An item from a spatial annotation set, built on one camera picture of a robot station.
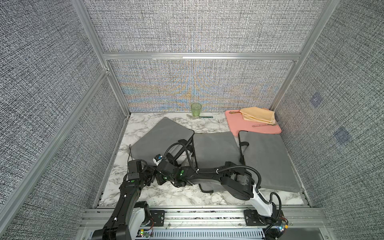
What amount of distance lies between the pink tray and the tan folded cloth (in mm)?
23

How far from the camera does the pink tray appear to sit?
1.09 meters

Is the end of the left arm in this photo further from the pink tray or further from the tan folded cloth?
the tan folded cloth

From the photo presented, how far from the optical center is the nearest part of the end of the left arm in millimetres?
631

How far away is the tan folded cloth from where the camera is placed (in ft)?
3.80

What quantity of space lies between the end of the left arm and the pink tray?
63 centimetres

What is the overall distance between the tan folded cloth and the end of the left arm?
0.82 metres

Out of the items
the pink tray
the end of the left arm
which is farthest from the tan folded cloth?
the end of the left arm
